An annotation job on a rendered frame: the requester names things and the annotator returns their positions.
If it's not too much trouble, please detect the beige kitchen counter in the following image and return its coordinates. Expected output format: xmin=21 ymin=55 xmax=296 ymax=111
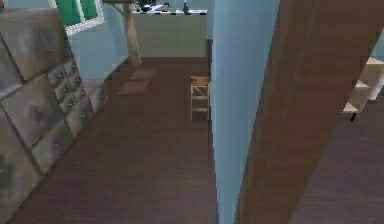
xmin=131 ymin=9 xmax=208 ymax=58

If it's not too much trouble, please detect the brown wooden room door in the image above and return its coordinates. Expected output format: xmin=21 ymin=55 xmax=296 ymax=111
xmin=233 ymin=0 xmax=384 ymax=224

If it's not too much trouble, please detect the white framed window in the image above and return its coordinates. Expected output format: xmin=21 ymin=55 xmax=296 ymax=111
xmin=48 ymin=0 xmax=106 ymax=37

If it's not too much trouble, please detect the cream shelf unit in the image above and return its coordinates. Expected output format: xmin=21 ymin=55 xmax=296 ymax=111
xmin=342 ymin=56 xmax=384 ymax=122

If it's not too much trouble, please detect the grey chest of drawers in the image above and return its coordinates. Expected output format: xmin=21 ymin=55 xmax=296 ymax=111
xmin=0 ymin=7 xmax=109 ymax=224

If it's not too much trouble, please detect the dark kettle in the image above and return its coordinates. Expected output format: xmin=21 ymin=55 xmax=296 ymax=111
xmin=137 ymin=0 xmax=154 ymax=13

